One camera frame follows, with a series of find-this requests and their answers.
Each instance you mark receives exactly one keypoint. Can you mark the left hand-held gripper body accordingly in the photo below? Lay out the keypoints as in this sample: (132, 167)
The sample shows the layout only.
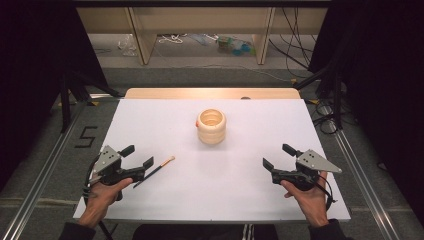
(106, 161)

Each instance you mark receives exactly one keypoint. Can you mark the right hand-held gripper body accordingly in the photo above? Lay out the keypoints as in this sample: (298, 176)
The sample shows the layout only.
(313, 161)

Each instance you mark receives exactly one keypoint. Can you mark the thin dark paintbrush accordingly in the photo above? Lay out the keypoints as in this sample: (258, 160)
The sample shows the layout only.
(155, 171)

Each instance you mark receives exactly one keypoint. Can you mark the cream ribbed pen holder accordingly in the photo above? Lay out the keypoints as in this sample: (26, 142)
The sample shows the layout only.
(211, 131)

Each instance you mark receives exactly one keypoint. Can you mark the person's left hand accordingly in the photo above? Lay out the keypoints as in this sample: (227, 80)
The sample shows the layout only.
(100, 200)

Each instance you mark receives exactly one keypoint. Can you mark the person's right hand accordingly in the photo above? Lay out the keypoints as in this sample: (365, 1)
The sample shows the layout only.
(311, 203)

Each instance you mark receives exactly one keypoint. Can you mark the small dark round knob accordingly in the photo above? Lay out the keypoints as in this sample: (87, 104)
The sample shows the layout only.
(245, 97)

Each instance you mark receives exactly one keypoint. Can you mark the black metal stand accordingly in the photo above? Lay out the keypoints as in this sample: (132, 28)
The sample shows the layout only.
(336, 96)
(66, 100)

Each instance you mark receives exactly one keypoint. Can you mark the person's dark trousers lap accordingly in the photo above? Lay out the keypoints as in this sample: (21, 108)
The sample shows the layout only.
(203, 232)

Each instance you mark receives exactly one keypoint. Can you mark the clear plastic bag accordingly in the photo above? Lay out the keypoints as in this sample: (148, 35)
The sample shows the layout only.
(127, 45)

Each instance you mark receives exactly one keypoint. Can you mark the black curtain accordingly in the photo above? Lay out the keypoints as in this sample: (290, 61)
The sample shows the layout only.
(33, 83)
(386, 83)

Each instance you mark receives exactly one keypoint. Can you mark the pile of colourful plastic bottles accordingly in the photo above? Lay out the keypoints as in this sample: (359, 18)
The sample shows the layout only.
(236, 46)

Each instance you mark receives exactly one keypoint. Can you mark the light wooden shelf unit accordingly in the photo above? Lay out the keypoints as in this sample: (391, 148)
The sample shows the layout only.
(200, 20)

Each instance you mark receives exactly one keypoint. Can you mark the aluminium floor rail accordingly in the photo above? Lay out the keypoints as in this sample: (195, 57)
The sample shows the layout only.
(40, 180)
(363, 180)

